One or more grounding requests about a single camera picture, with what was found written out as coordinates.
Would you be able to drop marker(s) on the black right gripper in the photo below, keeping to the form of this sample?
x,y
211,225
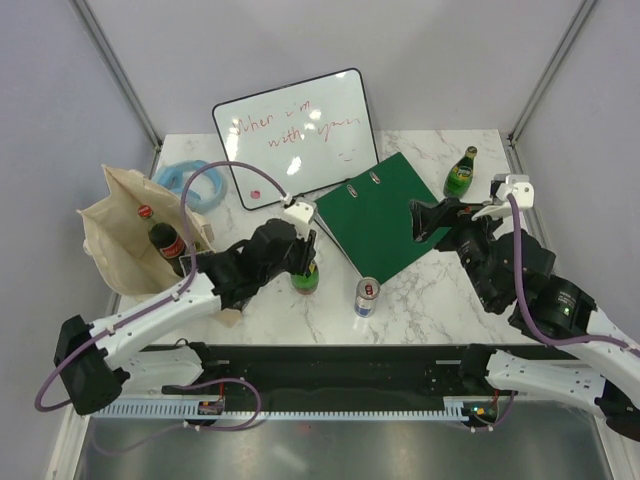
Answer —
x,y
447,212

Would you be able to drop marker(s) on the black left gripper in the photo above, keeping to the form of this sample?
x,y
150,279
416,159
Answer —
x,y
306,254

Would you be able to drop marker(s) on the green Perrier bottle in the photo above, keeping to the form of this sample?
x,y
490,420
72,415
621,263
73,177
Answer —
x,y
460,176
307,282

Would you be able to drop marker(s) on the cola bottle red cap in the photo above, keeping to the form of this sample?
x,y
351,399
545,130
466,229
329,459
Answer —
x,y
163,236

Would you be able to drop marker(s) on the beige canvas tote bag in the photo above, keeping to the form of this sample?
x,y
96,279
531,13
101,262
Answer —
x,y
116,237

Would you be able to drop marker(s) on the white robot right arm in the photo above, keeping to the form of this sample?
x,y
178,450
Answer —
x,y
515,270

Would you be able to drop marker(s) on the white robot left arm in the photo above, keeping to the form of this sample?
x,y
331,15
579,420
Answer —
x,y
91,357

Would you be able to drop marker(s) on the silver blue energy drink can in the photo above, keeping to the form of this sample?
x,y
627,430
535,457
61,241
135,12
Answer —
x,y
367,293

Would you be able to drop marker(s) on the small white whiteboard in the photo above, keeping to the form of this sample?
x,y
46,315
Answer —
x,y
297,139

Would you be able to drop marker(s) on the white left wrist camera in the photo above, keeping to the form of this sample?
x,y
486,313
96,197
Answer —
x,y
300,214

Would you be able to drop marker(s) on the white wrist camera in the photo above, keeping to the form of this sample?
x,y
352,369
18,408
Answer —
x,y
509,194
300,214

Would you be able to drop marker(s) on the green ring binder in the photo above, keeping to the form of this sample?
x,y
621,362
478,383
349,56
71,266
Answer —
x,y
369,218

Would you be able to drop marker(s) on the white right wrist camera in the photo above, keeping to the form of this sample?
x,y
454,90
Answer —
x,y
509,194

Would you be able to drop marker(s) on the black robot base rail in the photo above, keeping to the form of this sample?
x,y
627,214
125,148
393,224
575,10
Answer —
x,y
337,377

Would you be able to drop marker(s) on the white slotted cable duct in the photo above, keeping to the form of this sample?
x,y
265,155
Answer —
x,y
183,408

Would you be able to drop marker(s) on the right aluminium frame post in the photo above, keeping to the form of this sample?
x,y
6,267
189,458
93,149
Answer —
x,y
560,54

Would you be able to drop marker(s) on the aluminium frame post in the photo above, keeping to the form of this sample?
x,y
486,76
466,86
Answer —
x,y
560,54
107,53

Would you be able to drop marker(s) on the left aluminium frame post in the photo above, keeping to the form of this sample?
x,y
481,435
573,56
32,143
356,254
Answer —
x,y
107,53

